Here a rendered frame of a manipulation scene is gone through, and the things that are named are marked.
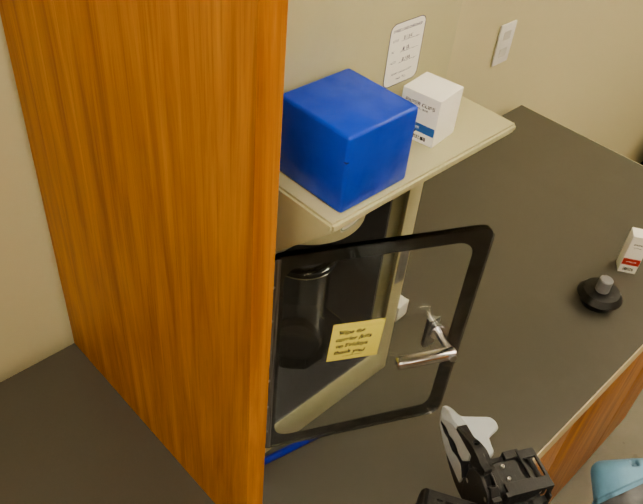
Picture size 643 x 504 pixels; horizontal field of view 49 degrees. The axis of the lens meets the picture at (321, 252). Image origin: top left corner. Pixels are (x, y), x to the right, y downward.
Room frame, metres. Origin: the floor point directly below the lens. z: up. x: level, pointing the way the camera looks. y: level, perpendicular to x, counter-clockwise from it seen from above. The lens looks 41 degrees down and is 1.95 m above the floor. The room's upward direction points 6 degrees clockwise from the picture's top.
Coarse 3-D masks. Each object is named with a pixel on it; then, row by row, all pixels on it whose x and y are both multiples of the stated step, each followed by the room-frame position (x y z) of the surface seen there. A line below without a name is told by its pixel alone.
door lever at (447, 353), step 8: (440, 328) 0.70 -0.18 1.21; (432, 336) 0.70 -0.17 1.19; (440, 336) 0.69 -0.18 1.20; (448, 344) 0.68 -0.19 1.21; (424, 352) 0.65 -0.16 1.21; (432, 352) 0.66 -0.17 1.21; (440, 352) 0.66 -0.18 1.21; (448, 352) 0.66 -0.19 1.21; (456, 352) 0.66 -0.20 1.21; (400, 360) 0.63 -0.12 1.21; (408, 360) 0.64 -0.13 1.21; (416, 360) 0.64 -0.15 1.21; (424, 360) 0.64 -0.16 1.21; (432, 360) 0.65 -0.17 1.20; (440, 360) 0.65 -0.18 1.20; (448, 360) 0.66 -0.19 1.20; (400, 368) 0.63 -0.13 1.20
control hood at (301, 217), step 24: (456, 120) 0.76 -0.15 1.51; (480, 120) 0.77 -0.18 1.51; (504, 120) 0.78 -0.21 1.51; (456, 144) 0.71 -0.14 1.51; (480, 144) 0.72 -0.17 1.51; (408, 168) 0.65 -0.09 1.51; (432, 168) 0.66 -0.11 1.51; (288, 192) 0.58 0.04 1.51; (384, 192) 0.60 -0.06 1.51; (288, 216) 0.58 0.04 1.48; (312, 216) 0.56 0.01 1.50; (336, 216) 0.55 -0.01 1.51; (360, 216) 0.57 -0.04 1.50; (288, 240) 0.58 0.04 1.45
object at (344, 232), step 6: (354, 222) 0.77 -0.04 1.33; (360, 222) 0.78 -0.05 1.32; (342, 228) 0.75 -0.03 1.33; (348, 228) 0.76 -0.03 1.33; (354, 228) 0.77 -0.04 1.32; (330, 234) 0.74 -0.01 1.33; (336, 234) 0.74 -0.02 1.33; (342, 234) 0.75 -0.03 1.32; (348, 234) 0.76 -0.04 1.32; (312, 240) 0.73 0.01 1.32; (318, 240) 0.73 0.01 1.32; (324, 240) 0.73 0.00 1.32; (330, 240) 0.74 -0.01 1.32; (336, 240) 0.74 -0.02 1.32
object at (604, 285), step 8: (584, 280) 1.11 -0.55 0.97; (592, 280) 1.10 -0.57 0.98; (600, 280) 1.08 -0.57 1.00; (608, 280) 1.08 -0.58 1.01; (584, 288) 1.08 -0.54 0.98; (592, 288) 1.08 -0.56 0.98; (600, 288) 1.07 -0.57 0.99; (608, 288) 1.07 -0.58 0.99; (616, 288) 1.09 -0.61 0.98; (584, 296) 1.06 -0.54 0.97; (592, 296) 1.06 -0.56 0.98; (600, 296) 1.06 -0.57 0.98; (608, 296) 1.06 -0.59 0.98; (616, 296) 1.06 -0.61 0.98; (584, 304) 1.06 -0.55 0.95; (592, 304) 1.04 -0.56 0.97; (600, 304) 1.04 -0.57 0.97; (608, 304) 1.04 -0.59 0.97; (616, 304) 1.05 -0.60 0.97; (600, 312) 1.05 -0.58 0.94
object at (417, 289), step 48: (384, 240) 0.67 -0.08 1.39; (432, 240) 0.69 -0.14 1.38; (480, 240) 0.71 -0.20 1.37; (288, 288) 0.62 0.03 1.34; (336, 288) 0.64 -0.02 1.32; (384, 288) 0.67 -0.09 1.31; (432, 288) 0.69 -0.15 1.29; (288, 336) 0.62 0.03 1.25; (384, 336) 0.67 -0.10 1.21; (288, 384) 0.62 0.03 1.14; (336, 384) 0.65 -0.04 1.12; (384, 384) 0.68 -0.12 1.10; (432, 384) 0.71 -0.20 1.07; (288, 432) 0.63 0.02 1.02; (336, 432) 0.66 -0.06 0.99
